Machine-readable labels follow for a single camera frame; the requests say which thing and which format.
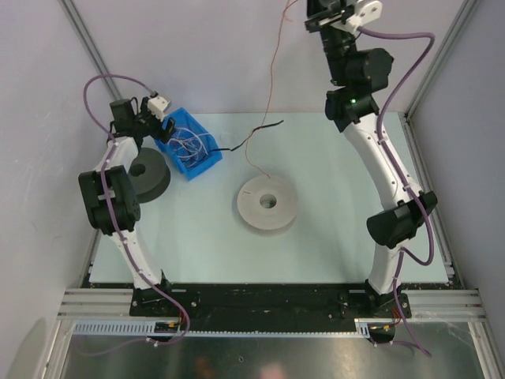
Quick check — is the blue plastic bin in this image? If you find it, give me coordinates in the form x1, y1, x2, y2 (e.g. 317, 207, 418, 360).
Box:
155, 107, 223, 181

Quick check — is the thin red black wire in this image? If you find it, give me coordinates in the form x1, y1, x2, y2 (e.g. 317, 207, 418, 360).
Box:
196, 0, 301, 181

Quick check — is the light grey cable spool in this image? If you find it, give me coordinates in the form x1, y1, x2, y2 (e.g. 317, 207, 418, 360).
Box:
236, 175, 299, 236

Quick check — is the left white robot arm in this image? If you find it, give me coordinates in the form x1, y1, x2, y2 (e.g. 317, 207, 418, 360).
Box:
78, 94, 175, 316

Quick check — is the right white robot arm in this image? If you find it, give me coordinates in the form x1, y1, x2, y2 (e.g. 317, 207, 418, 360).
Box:
305, 1, 438, 317

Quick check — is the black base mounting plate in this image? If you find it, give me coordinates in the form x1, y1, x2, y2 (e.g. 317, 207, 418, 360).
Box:
129, 283, 412, 333

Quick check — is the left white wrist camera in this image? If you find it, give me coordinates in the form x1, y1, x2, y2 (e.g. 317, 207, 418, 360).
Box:
147, 92, 172, 121

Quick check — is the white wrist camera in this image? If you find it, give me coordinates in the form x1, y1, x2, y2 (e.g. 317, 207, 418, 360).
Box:
147, 92, 172, 121
332, 0, 383, 33

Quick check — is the bundle of thin wires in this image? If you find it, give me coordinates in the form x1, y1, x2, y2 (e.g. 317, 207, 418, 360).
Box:
169, 125, 216, 169

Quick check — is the dark grey cable spool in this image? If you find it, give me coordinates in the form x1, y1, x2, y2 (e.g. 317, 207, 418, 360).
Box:
128, 148, 171, 204

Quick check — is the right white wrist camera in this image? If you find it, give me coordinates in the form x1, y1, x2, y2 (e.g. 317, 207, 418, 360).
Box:
332, 0, 383, 33

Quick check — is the aluminium frame rail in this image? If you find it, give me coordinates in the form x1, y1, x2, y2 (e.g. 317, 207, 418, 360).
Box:
58, 288, 486, 321

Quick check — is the grey slotted cable duct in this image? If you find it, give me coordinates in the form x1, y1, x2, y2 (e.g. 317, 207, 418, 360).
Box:
73, 320, 370, 338

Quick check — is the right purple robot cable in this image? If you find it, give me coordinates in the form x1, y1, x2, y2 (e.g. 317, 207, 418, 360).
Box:
361, 27, 437, 356

